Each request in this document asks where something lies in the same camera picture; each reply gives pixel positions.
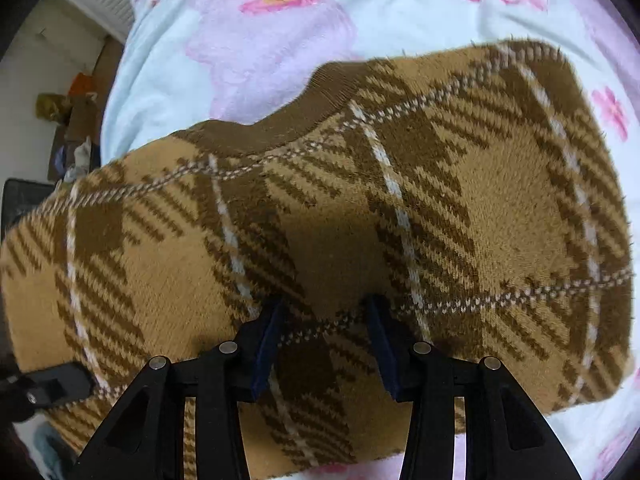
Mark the orange bag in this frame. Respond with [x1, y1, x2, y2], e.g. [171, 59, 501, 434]
[68, 73, 99, 97]

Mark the pink floral duvet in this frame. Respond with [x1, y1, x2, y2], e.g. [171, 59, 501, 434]
[20, 0, 640, 480]

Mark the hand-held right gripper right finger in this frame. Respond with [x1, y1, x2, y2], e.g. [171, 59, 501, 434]
[364, 294, 583, 480]

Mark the black mesh panel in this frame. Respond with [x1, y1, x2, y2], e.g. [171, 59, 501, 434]
[2, 177, 57, 233]

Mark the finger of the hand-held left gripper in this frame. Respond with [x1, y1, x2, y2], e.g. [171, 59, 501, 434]
[0, 361, 94, 423]

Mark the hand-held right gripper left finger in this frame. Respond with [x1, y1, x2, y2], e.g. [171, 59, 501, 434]
[75, 296, 286, 480]

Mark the brown plaid knit sweater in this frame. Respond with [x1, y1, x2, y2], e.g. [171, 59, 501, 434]
[0, 39, 638, 480]

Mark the yellow-green bag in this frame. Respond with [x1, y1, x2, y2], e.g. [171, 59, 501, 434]
[36, 92, 72, 124]

